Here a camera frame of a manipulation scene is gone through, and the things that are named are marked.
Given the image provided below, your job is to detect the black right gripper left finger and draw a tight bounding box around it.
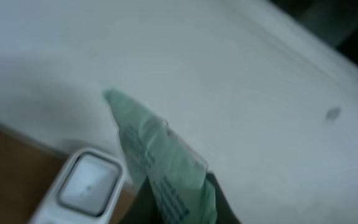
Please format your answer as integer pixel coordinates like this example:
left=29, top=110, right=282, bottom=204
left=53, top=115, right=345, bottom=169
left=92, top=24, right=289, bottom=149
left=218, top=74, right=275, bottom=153
left=119, top=178, right=163, bottom=224

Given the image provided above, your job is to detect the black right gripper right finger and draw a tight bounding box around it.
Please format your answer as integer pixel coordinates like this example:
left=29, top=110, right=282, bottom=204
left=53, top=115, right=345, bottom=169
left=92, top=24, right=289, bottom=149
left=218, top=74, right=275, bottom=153
left=206, top=172, right=240, bottom=224

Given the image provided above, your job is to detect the teal snack packet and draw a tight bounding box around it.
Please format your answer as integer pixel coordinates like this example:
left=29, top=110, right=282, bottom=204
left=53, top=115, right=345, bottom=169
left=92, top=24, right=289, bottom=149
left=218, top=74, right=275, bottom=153
left=103, top=89, right=218, bottom=223

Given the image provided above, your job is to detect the white barcode scanner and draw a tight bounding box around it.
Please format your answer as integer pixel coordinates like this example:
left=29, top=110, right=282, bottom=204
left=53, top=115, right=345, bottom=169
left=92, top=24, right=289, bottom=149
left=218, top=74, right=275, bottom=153
left=29, top=147, right=127, bottom=224

